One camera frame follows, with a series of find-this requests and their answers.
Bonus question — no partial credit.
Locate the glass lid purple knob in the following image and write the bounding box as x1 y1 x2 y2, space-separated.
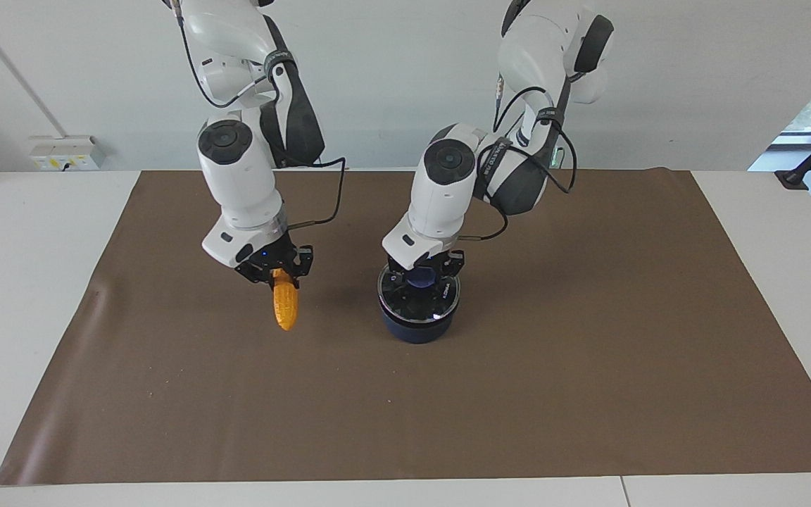
377 262 462 327

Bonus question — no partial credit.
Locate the dark blue pot purple handle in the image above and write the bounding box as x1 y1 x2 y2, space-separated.
380 282 458 345

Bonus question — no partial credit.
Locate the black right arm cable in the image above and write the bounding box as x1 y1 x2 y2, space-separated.
172 0 347 234

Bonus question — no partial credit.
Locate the brown table mat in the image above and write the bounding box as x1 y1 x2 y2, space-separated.
0 168 811 487

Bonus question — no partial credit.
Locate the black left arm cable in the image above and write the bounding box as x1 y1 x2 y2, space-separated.
458 70 579 242

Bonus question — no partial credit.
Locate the white wall power socket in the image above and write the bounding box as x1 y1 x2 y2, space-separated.
29 135 107 173

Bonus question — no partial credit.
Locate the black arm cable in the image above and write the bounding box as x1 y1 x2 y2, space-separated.
458 70 579 242
172 0 347 234

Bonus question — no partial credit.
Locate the yellow toy corn cob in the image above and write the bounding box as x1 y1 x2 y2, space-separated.
270 268 300 332

